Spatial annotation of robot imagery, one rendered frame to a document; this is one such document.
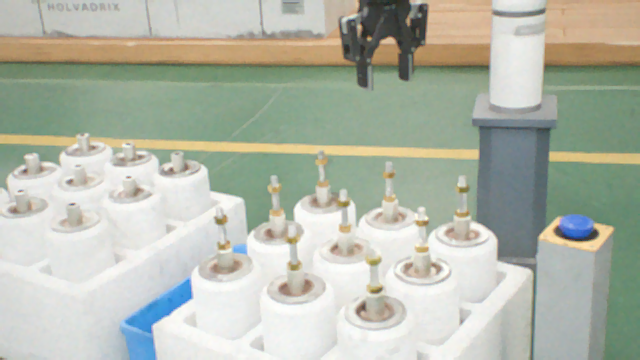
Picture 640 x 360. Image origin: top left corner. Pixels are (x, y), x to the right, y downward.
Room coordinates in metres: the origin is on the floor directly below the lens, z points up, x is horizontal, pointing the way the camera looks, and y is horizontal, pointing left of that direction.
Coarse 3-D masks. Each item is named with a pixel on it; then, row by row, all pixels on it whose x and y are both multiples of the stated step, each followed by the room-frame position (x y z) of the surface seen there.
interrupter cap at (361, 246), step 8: (336, 240) 1.07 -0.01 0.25; (360, 240) 1.06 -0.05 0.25; (320, 248) 1.04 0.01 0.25; (328, 248) 1.04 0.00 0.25; (336, 248) 1.05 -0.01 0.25; (360, 248) 1.04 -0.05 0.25; (368, 248) 1.04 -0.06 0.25; (320, 256) 1.03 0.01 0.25; (328, 256) 1.02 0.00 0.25; (336, 256) 1.02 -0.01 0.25; (344, 256) 1.02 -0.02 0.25; (352, 256) 1.01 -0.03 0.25; (360, 256) 1.01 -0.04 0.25
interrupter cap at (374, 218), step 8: (400, 208) 1.16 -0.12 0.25; (368, 216) 1.14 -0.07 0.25; (376, 216) 1.14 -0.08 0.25; (400, 216) 1.14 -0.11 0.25; (408, 216) 1.13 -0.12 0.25; (368, 224) 1.11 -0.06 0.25; (376, 224) 1.11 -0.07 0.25; (384, 224) 1.11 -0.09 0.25; (392, 224) 1.11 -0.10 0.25; (400, 224) 1.10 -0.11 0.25; (408, 224) 1.10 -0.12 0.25
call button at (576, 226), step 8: (568, 216) 0.94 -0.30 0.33; (576, 216) 0.94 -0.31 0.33; (584, 216) 0.94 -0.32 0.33; (560, 224) 0.93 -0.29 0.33; (568, 224) 0.92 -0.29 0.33; (576, 224) 0.92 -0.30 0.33; (584, 224) 0.92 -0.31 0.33; (592, 224) 0.92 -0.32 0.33; (568, 232) 0.91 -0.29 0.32; (576, 232) 0.91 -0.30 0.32; (584, 232) 0.91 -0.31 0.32
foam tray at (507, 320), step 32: (384, 288) 1.06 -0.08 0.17; (512, 288) 1.03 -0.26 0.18; (160, 320) 1.00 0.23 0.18; (192, 320) 1.02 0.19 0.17; (480, 320) 0.95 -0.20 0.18; (512, 320) 1.02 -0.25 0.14; (160, 352) 0.99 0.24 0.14; (192, 352) 0.95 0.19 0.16; (224, 352) 0.92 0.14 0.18; (256, 352) 0.91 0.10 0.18; (416, 352) 0.90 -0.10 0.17; (448, 352) 0.88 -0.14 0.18; (480, 352) 0.93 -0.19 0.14; (512, 352) 1.02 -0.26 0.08
